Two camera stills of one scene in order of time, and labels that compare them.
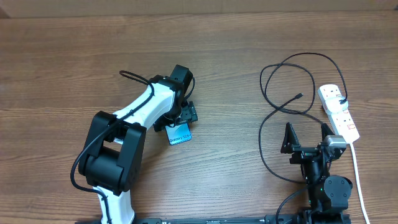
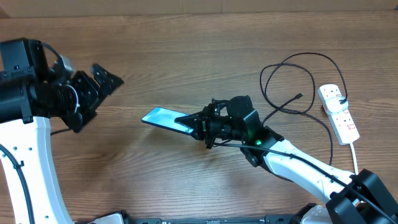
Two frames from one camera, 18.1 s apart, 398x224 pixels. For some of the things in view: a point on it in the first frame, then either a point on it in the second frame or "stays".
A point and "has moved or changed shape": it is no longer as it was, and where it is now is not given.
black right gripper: [301, 152] → [199, 122]
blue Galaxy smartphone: [180, 134] has moved or changed shape
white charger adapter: [334, 106] stays
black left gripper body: [186, 112] → [80, 102]
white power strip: [341, 123] stays
